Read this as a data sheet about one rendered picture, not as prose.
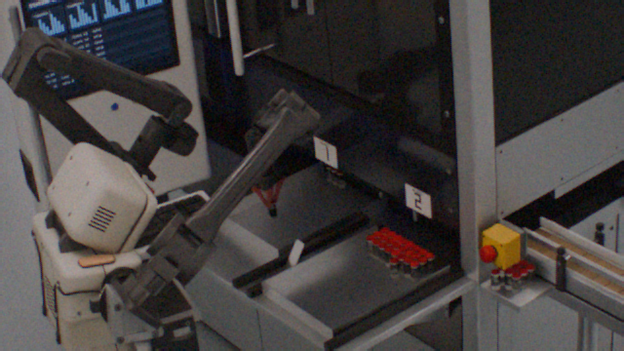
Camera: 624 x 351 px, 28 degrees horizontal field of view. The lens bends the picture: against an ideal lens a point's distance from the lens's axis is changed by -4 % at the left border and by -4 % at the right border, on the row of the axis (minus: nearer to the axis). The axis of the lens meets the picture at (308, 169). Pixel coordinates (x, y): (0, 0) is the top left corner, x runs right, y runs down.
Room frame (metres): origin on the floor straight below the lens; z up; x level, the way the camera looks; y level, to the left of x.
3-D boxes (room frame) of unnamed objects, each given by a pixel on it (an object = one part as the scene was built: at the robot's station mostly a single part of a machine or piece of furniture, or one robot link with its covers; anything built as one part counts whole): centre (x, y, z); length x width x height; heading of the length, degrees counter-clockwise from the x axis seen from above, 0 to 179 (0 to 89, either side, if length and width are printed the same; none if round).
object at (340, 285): (2.41, -0.08, 0.90); 0.34 x 0.26 x 0.04; 124
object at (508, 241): (2.33, -0.41, 1.00); 0.08 x 0.07 x 0.07; 125
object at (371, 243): (2.47, -0.17, 0.90); 0.18 x 0.02 x 0.05; 34
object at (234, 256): (2.57, -0.01, 0.87); 0.70 x 0.48 x 0.02; 35
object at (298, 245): (2.49, 0.09, 0.91); 0.14 x 0.03 x 0.06; 125
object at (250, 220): (2.75, 0.03, 0.90); 0.34 x 0.26 x 0.04; 125
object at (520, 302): (2.34, -0.45, 0.87); 0.14 x 0.13 x 0.02; 125
